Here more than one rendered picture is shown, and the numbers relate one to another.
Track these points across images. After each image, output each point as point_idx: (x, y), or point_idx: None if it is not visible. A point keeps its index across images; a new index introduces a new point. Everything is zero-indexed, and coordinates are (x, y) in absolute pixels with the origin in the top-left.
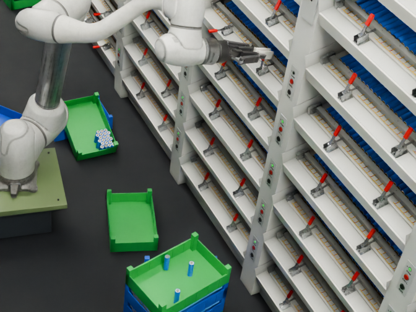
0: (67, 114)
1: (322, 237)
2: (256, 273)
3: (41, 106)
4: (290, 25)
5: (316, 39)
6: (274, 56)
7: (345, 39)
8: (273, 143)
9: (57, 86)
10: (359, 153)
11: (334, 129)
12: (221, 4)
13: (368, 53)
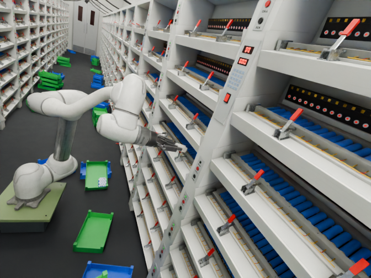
0: (74, 166)
1: None
2: None
3: (54, 159)
4: (201, 131)
5: (224, 137)
6: (187, 151)
7: (262, 133)
8: (176, 209)
9: (64, 149)
10: (250, 245)
11: (226, 213)
12: (164, 122)
13: (294, 149)
